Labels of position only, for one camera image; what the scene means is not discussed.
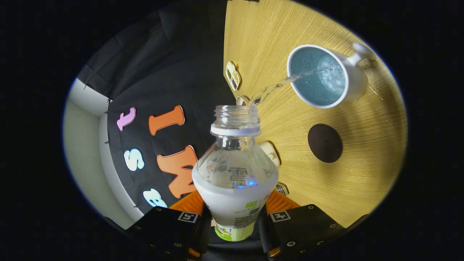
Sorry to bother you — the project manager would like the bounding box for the clear juice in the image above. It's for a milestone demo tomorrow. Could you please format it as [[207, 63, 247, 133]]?
[[250, 56, 345, 106]]

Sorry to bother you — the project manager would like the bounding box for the dark brown round coaster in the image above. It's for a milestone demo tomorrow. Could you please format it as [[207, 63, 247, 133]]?
[[307, 124, 343, 163]]

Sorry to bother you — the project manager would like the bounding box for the white divided spice dish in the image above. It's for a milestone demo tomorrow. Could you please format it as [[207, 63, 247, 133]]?
[[225, 61, 241, 91]]

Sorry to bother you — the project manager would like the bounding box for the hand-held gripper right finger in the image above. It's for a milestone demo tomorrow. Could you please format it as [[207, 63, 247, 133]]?
[[258, 188, 345, 260]]

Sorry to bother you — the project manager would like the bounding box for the white toaster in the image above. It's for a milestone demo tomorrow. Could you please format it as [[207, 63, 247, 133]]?
[[259, 141, 281, 167]]

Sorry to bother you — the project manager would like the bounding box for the black backdrop cloth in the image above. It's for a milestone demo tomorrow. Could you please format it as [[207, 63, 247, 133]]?
[[76, 0, 236, 218]]

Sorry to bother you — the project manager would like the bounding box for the clear plastic juice bottle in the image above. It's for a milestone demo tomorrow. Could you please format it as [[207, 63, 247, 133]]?
[[191, 104, 279, 242]]

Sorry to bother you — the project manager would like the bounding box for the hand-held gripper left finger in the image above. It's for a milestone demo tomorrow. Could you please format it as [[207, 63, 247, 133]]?
[[127, 190, 212, 260]]

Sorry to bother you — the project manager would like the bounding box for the white cup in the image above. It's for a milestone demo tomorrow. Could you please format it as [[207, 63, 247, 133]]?
[[286, 42, 379, 109]]

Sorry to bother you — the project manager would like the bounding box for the wooden table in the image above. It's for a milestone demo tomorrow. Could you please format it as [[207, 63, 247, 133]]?
[[223, 0, 407, 229]]

